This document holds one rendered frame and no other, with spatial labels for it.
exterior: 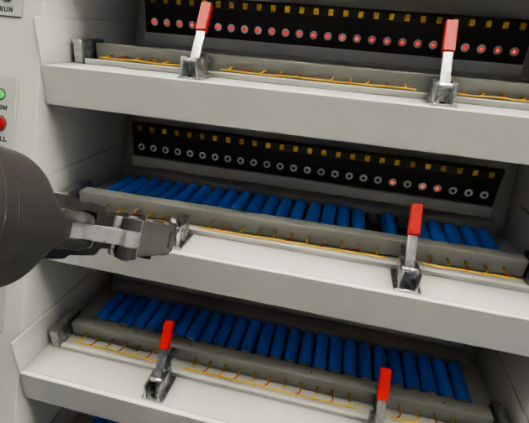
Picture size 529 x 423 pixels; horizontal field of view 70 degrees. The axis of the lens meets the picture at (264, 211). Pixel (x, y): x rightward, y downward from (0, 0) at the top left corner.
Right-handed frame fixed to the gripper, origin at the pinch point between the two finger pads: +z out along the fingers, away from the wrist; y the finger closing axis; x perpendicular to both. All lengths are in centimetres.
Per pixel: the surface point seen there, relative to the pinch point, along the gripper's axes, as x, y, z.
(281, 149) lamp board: 14.9, 9.3, 19.7
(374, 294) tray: -2.2, 23.5, 7.1
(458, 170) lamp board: 15.2, 33.8, 19.5
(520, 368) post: -8.4, 42.6, 16.5
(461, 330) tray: -4.3, 32.7, 8.3
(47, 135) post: 9.5, -18.0, 6.7
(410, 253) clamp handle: 2.6, 26.6, 8.0
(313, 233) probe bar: 3.2, 16.0, 12.5
